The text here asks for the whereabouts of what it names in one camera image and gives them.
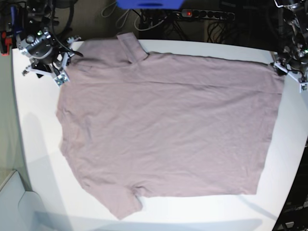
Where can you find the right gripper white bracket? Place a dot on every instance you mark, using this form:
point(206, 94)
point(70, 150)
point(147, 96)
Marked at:
point(46, 59)

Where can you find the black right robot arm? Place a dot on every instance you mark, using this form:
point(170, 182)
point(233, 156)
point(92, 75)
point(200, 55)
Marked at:
point(38, 18)

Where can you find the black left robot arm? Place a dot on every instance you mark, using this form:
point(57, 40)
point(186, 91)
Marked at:
point(295, 15)

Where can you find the mauve pink t-shirt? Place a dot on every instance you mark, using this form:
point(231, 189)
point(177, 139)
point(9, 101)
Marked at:
point(149, 124)

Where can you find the blue box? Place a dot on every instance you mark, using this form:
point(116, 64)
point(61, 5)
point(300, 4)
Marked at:
point(149, 4)

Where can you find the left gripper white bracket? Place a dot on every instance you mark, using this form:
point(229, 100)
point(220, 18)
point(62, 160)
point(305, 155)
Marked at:
point(296, 70)

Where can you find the red black clamp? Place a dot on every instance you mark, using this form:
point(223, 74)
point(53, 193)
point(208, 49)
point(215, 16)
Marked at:
point(6, 42)

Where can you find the white power strip red switch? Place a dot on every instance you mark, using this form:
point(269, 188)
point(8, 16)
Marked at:
point(207, 14)

